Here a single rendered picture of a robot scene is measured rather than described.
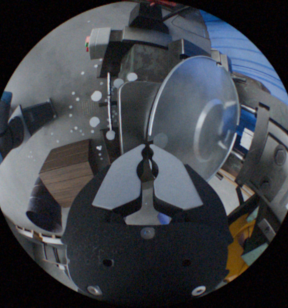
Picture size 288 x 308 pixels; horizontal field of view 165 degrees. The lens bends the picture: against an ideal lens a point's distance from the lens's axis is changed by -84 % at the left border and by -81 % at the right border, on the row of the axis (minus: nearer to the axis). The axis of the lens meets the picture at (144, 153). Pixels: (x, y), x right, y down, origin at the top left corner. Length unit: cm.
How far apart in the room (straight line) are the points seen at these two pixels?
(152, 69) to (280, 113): 48
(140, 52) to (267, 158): 33
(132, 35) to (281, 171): 40
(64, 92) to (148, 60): 75
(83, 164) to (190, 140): 57
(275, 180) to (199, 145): 17
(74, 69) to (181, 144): 90
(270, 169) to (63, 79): 108
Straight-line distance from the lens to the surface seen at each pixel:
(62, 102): 93
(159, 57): 30
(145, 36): 32
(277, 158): 20
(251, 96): 51
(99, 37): 31
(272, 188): 23
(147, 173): 16
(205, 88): 18
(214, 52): 38
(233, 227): 54
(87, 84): 90
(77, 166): 66
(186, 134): 16
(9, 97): 44
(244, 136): 31
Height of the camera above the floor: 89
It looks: 51 degrees down
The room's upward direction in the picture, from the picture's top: 139 degrees clockwise
